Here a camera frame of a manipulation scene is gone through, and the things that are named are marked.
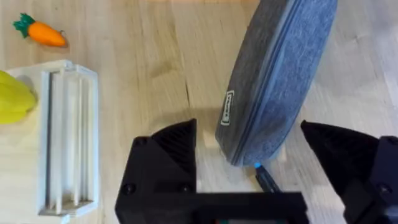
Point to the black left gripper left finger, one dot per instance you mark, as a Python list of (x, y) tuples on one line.
[(160, 165)]

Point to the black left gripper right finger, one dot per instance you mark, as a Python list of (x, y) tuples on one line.
[(351, 161)]

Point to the grey and blue zip bag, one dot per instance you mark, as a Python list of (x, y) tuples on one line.
[(273, 84)]

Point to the dark pen with blue tip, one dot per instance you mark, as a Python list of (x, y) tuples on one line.
[(265, 179)]

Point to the white plastic rack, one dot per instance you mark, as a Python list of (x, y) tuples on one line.
[(66, 140)]

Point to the yellow toy fruit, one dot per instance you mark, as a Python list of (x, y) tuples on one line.
[(14, 100)]

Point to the orange toy carrot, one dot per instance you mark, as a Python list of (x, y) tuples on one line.
[(40, 31)]

